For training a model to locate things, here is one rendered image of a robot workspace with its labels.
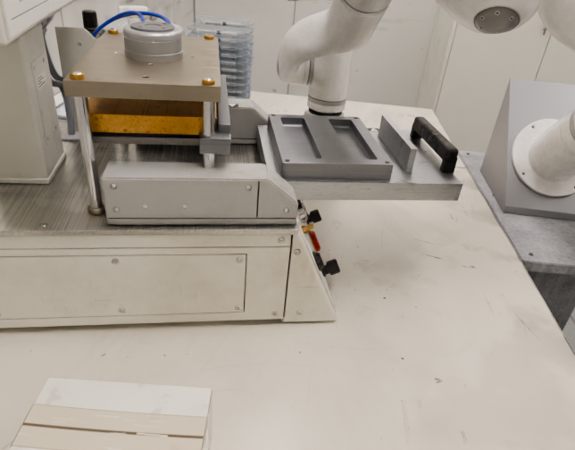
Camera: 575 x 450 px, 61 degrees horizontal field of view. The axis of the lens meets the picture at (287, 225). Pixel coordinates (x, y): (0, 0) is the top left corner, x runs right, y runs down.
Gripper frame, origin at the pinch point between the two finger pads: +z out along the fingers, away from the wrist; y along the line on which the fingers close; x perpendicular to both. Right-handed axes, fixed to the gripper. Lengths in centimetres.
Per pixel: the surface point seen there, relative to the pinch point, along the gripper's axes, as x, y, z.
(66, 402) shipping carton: 45, 64, -5
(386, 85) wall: -140, -155, 32
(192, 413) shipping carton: 52, 53, -6
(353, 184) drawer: 35.9, 21.1, -18.4
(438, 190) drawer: 41.4, 8.7, -17.5
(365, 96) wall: -147, -145, 41
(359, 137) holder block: 25.6, 12.0, -20.4
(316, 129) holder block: 21.5, 18.1, -21.2
